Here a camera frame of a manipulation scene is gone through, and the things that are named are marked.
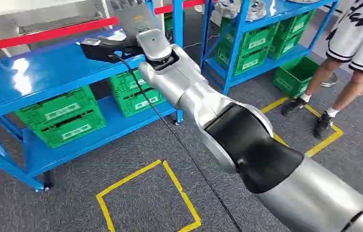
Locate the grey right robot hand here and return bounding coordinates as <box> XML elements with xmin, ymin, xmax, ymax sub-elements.
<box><xmin>109</xmin><ymin>0</ymin><xmax>160</xmax><ymax>36</ymax></box>

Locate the red barrier bar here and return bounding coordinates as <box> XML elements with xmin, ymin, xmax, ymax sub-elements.
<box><xmin>153</xmin><ymin>0</ymin><xmax>206</xmax><ymax>15</ymax></box>
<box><xmin>0</xmin><ymin>16</ymin><xmax>120</xmax><ymax>51</ymax></box>

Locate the green plastic crate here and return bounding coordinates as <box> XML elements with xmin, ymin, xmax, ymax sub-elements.
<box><xmin>108</xmin><ymin>69</ymin><xmax>151</xmax><ymax>94</ymax></box>
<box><xmin>112</xmin><ymin>88</ymin><xmax>166</xmax><ymax>118</ymax></box>
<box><xmin>276</xmin><ymin>9</ymin><xmax>317</xmax><ymax>40</ymax></box>
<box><xmin>220</xmin><ymin>17</ymin><xmax>280</xmax><ymax>55</ymax></box>
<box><xmin>15</xmin><ymin>85</ymin><xmax>98</xmax><ymax>126</ymax></box>
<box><xmin>29</xmin><ymin>105</ymin><xmax>107</xmax><ymax>149</ymax></box>
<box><xmin>267</xmin><ymin>30</ymin><xmax>304</xmax><ymax>60</ymax></box>
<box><xmin>216</xmin><ymin>42</ymin><xmax>270</xmax><ymax>76</ymax></box>
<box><xmin>271</xmin><ymin>57</ymin><xmax>320</xmax><ymax>99</ymax></box>

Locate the blue metal shelf rack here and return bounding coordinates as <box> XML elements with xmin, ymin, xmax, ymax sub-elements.
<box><xmin>200</xmin><ymin>0</ymin><xmax>340</xmax><ymax>96</ymax></box>
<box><xmin>0</xmin><ymin>0</ymin><xmax>185</xmax><ymax>193</ymax></box>

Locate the grey bundle on shelf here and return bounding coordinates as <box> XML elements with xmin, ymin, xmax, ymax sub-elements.
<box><xmin>215</xmin><ymin>0</ymin><xmax>268</xmax><ymax>22</ymax></box>

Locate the steel stanchion base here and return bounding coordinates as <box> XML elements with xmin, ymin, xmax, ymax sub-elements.
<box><xmin>320</xmin><ymin>72</ymin><xmax>339</xmax><ymax>88</ymax></box>

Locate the person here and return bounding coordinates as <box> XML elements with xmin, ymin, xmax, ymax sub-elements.
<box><xmin>280</xmin><ymin>0</ymin><xmax>363</xmax><ymax>140</ymax></box>

